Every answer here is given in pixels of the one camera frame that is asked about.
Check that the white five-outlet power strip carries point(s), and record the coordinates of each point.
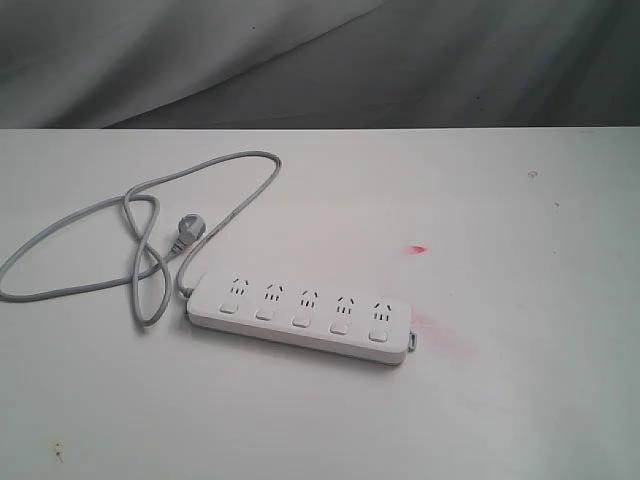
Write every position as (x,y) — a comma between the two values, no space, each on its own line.
(342,321)

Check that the grey power plug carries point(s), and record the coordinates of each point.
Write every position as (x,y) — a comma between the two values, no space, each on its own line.
(190,229)

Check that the grey backdrop cloth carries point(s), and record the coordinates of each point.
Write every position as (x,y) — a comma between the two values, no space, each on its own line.
(318,64)

